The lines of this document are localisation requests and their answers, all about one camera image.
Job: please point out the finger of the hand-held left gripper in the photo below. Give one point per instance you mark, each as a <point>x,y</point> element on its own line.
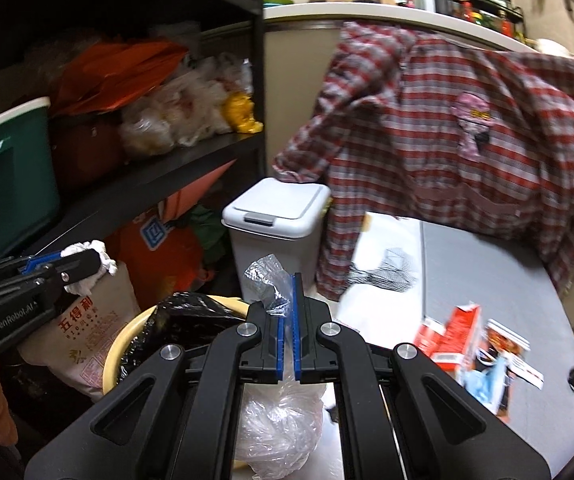
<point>42,263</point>
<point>84,266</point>

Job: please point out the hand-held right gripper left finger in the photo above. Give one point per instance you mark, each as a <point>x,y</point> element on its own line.
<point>279,342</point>

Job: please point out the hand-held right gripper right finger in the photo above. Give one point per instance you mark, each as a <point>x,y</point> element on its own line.
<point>297,325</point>

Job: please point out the white tissue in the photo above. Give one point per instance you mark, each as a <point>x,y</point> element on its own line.
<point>94,259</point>

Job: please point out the clear plastic wrapper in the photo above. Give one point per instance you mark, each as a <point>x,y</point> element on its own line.
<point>267,280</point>

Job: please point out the yellow round waste basket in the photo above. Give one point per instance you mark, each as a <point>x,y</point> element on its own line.
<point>116,355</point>

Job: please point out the black bin liner bag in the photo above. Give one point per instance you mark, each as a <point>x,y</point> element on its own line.
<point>187,315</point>

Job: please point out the clear plastic bag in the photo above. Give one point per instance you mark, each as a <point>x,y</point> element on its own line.
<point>277,420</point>

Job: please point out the white printed rice sack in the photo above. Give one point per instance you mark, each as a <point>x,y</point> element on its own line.
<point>82,345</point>

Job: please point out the orange bag with blue label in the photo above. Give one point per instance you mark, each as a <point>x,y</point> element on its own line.
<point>167,257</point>

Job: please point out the green storage box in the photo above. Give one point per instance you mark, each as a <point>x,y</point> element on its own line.
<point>7,185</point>

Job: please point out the white lidded bin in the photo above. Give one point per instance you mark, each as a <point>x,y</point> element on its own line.
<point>272,240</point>

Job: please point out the dark red bag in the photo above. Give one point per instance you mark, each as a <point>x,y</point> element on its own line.
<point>87,152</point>

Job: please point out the white sheet with black print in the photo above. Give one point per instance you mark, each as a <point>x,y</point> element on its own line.
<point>377,240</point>

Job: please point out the green cloth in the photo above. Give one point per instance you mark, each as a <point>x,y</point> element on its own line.
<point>209,227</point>

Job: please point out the black shelf unit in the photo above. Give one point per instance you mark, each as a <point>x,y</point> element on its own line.
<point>167,160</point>

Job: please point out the red and white box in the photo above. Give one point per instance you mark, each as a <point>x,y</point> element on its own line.
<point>449,332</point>

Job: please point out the bundle of clear plastic bags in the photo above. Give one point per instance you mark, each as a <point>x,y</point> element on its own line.
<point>182,105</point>

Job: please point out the orange red bag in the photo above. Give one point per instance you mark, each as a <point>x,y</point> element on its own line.
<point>112,75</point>

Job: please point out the blue plastic wrapper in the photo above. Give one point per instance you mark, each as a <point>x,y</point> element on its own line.
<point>487,380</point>

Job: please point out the yellow plastic bag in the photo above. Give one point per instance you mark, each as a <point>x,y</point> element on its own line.
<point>239,112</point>

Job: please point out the red plaid shirt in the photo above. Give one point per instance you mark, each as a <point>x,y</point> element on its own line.
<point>442,160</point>

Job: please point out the white kitchen counter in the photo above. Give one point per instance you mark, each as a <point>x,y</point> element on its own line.
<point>317,11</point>

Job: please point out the black spice rack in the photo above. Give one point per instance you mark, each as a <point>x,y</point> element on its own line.
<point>487,7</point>

